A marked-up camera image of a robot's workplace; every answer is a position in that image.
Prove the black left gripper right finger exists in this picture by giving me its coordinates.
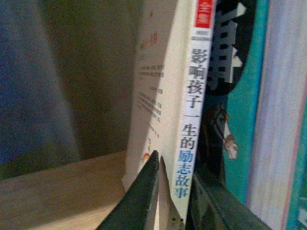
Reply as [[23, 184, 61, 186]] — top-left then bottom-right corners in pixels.
[[186, 166, 270, 230]]

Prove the wooden bookshelf unit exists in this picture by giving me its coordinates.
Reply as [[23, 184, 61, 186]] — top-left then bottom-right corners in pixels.
[[0, 152, 127, 230]]

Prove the teal hardcover book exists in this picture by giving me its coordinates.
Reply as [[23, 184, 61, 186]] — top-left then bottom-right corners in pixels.
[[197, 0, 307, 230]]

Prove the white paperback storybook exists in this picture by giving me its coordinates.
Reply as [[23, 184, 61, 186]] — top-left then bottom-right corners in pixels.
[[122, 0, 216, 230]]

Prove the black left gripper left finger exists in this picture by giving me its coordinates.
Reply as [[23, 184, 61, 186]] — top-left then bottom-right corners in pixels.
[[97, 151, 159, 230]]

